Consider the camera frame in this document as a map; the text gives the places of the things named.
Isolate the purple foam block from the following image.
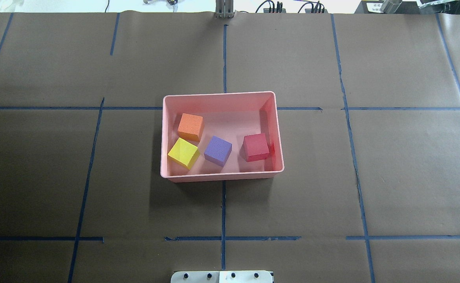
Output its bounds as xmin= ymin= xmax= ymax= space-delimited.
xmin=203 ymin=136 xmax=232 ymax=167

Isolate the red foam block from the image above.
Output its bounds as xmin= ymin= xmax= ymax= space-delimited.
xmin=244 ymin=134 xmax=270 ymax=162

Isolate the orange foam block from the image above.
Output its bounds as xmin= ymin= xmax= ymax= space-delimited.
xmin=177 ymin=113 xmax=205 ymax=143

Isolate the yellow-green foam block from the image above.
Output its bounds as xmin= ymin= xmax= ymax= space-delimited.
xmin=167 ymin=138 xmax=200 ymax=170

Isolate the pink plastic bin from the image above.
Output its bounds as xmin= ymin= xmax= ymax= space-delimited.
xmin=160 ymin=91 xmax=285 ymax=183

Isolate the aluminium frame post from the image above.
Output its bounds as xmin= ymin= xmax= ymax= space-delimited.
xmin=215 ymin=0 xmax=235 ymax=18

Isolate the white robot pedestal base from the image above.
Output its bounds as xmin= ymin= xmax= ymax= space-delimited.
xmin=170 ymin=270 xmax=275 ymax=283

